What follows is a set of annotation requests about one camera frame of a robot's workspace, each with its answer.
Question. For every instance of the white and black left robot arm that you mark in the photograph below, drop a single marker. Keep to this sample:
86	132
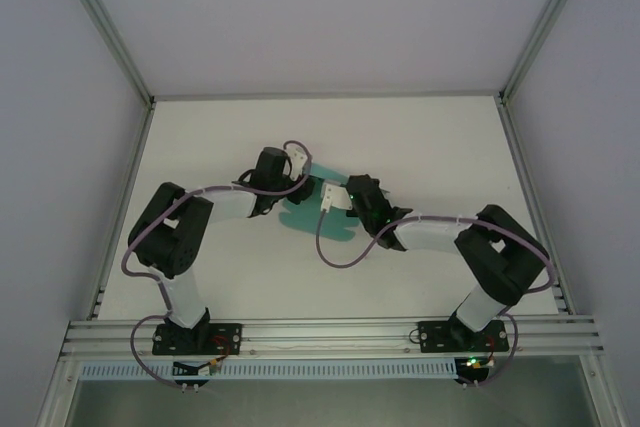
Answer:
185	297

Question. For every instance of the grey metal panel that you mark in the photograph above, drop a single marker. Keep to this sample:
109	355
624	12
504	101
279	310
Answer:
325	404

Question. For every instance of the aluminium frame post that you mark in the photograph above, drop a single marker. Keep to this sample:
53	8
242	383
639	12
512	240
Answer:
545	22
105	22

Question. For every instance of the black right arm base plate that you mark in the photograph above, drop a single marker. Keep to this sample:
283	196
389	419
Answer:
435	337

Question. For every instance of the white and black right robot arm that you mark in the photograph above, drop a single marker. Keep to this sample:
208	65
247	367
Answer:
435	237

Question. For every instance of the teal corrugated cardboard box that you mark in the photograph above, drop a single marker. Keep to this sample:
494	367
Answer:
332	227

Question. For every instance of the aluminium mounting rail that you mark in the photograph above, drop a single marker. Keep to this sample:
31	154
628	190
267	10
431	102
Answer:
325	334

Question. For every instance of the aluminium table edge rail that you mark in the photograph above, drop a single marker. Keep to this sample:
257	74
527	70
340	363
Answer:
525	172
325	95
135	157

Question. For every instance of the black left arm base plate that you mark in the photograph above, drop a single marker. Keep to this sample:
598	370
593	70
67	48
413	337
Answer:
230	337

